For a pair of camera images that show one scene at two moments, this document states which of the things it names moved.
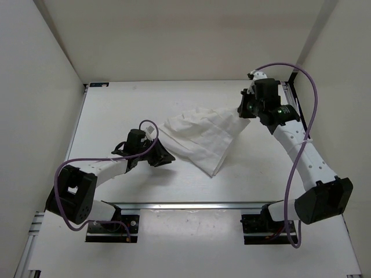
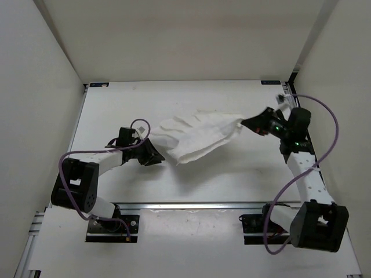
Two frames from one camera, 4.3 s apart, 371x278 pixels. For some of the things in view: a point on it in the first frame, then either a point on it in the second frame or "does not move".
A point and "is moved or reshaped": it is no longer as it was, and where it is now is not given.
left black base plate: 114,233 does not move
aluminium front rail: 191,205 does not move
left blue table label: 105,84 does not move
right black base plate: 259,230 does not move
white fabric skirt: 203,135 is moved or reshaped
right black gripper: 241,110 -> 259,123
